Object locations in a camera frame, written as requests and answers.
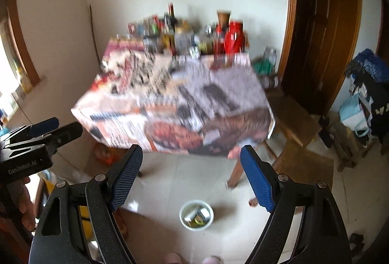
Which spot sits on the brown ceramic vase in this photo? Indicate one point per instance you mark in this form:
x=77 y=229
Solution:
x=224 y=19

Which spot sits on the brown cardboard box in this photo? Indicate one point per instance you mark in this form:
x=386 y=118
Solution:
x=346 y=145

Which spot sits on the orange plastic bag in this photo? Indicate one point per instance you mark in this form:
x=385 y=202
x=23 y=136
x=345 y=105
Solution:
x=105 y=154

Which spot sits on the person's left hand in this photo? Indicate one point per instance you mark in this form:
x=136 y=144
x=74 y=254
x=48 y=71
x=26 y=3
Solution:
x=25 y=209

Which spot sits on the pink slipper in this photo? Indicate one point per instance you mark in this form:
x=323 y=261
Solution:
x=211 y=259

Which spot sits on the person's orange garment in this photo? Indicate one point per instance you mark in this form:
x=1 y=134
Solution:
x=7 y=230

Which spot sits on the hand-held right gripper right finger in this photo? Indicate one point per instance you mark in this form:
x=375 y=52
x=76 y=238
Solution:
x=258 y=179

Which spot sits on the dark wine bottle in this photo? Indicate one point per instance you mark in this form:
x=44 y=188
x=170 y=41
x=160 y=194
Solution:
x=172 y=19

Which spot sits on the red bottle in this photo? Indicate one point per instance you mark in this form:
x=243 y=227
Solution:
x=218 y=39

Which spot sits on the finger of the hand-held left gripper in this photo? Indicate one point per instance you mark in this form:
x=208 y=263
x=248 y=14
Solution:
x=67 y=133
x=45 y=125

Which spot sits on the blue patterned cloth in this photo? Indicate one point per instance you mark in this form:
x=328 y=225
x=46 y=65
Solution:
x=369 y=66

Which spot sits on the wooden frame window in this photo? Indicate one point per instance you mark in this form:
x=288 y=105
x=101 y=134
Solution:
x=25 y=54

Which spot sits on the white plastic bowl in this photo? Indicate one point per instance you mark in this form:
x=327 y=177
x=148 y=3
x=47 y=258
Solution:
x=184 y=223

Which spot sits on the wooden table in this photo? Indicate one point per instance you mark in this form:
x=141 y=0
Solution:
x=235 y=172

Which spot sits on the thin wooden stick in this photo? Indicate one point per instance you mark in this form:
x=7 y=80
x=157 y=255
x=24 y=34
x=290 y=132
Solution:
x=92 y=33

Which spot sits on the clear glass jar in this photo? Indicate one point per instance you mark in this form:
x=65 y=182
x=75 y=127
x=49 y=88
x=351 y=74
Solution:
x=270 y=56

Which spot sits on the wooden stool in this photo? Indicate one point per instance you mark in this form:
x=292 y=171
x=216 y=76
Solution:
x=291 y=121

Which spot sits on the yellow green wrapper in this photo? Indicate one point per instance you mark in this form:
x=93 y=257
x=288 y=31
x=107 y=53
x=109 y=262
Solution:
x=199 y=222

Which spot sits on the red thermos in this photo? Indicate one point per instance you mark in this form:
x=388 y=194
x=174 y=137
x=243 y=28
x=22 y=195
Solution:
x=234 y=36

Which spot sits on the brown cardboard sheet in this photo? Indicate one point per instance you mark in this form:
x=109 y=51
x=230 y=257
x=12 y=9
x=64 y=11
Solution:
x=310 y=163
x=122 y=221

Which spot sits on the gold lid glass jar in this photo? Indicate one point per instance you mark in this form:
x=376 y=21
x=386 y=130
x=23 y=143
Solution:
x=184 y=37

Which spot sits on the red snack bag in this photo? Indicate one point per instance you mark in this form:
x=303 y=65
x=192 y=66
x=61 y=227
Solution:
x=133 y=27

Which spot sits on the silver round tin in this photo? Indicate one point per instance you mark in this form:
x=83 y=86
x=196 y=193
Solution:
x=205 y=213

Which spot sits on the black lid plastic jar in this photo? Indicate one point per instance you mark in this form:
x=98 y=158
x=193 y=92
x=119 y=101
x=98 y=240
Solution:
x=152 y=43

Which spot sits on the black shoe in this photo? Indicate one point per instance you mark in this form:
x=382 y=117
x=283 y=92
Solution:
x=355 y=241

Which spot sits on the white box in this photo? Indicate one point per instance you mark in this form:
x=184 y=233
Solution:
x=190 y=215

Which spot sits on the green mesh bag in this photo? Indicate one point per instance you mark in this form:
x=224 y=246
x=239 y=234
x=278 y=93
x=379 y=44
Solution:
x=261 y=67

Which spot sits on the dark wooden door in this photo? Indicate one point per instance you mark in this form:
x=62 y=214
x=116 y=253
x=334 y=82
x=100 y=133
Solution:
x=322 y=24

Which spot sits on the table with printed tablecloth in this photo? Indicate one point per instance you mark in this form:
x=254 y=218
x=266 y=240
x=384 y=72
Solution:
x=170 y=100

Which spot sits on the light blue bag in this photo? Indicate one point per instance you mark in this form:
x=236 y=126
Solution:
x=354 y=115

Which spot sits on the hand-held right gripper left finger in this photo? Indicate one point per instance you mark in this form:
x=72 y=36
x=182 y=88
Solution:
x=127 y=176

